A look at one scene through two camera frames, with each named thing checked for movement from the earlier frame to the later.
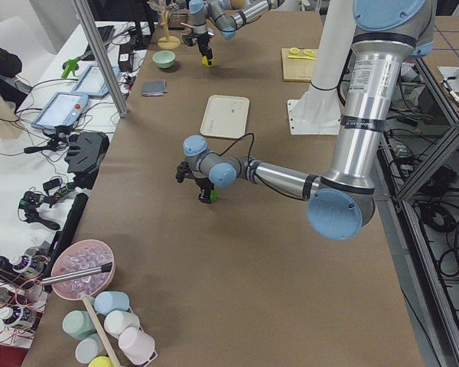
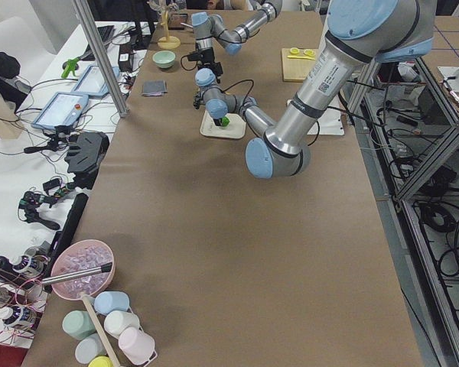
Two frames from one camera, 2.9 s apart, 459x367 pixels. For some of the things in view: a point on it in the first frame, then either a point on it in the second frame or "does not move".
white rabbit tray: (226, 116) does not move
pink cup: (137, 346) does not move
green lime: (213, 196) to (226, 121)
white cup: (115, 321) does not move
